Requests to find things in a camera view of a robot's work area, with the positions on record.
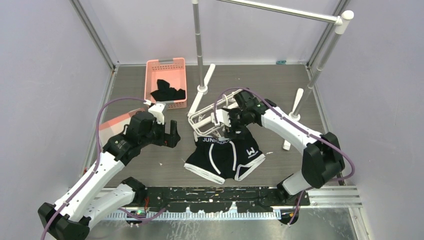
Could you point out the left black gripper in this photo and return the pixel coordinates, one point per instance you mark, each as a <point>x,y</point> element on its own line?
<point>169,140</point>

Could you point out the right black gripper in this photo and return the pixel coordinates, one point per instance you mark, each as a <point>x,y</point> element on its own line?
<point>232,129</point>

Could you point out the white clip hanger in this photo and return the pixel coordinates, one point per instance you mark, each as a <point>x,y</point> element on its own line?
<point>202,121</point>

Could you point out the black boxer briefs white trim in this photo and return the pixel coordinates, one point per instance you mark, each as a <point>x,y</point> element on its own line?
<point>218,159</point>

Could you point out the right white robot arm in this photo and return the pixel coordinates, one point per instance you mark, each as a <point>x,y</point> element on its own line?
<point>322,158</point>

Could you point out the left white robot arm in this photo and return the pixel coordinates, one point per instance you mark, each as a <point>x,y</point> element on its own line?
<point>73,215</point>

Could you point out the small teal clip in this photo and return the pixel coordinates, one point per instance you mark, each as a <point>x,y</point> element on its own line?
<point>281,62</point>

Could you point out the black garment in basket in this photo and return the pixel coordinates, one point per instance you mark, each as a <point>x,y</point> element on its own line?
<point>166,93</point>

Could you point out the pink plastic basket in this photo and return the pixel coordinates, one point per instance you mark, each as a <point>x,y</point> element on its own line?
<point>173,71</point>

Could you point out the pink checked cloth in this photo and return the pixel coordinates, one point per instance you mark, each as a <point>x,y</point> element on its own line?
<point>120,120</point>

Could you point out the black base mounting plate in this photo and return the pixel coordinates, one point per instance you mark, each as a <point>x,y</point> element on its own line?
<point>247,199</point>

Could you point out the silver clothes rack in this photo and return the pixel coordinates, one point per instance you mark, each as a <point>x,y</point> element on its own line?
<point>251,32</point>

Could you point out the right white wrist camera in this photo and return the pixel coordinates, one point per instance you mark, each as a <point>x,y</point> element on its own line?
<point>221,118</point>

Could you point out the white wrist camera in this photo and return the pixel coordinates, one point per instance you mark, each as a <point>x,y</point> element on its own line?
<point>157,110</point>
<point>221,118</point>

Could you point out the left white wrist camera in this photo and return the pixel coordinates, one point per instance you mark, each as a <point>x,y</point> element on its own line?
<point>157,110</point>

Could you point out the aluminium frame post right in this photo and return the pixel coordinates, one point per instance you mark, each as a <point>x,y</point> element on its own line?
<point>339,8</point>

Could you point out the aluminium frame post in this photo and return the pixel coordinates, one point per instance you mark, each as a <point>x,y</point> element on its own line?
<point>91,22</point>
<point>339,8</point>

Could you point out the aluminium frame post left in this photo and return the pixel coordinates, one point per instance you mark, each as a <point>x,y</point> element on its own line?
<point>91,22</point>

